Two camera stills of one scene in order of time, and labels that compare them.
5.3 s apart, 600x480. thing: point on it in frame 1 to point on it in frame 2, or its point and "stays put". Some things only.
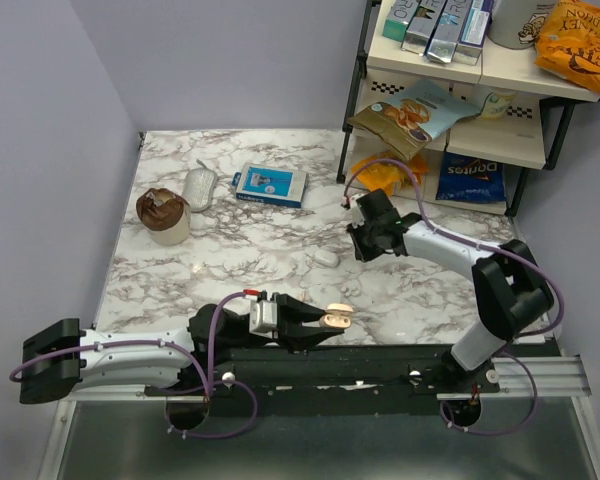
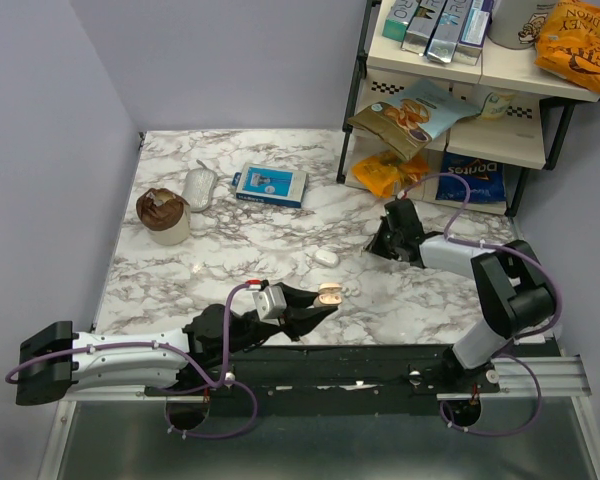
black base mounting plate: [333, 373] stays put
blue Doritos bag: [464, 178] stays put
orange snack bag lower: [388, 173] stays put
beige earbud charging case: [337, 315] to [330, 293]
